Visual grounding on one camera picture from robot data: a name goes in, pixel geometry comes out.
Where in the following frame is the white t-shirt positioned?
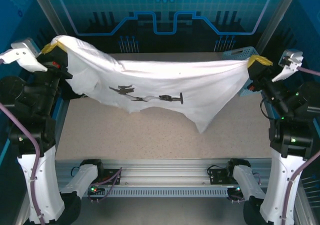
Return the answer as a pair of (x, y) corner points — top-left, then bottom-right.
(51, 34), (251, 134)

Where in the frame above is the light blue perforated basket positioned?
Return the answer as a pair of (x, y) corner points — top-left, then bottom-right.
(221, 46), (261, 98)

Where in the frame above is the small LED connector board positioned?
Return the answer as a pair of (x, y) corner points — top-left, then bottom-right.
(227, 185), (245, 196)
(87, 185), (106, 196)

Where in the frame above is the aluminium frame post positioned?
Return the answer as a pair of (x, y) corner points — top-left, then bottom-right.
(256, 0), (302, 55)
(27, 0), (68, 37)

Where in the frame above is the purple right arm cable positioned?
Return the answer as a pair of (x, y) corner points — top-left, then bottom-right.
(228, 66), (320, 225)

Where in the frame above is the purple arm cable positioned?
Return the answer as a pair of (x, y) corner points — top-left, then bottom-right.
(228, 66), (320, 225)
(0, 57), (123, 225)

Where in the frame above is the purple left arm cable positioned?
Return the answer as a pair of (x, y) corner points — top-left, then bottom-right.
(0, 57), (123, 225)

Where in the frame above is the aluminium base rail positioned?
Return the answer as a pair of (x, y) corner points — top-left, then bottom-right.
(55, 157), (273, 186)

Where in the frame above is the grey slotted cable duct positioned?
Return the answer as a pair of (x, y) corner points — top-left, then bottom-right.
(87, 186), (230, 198)

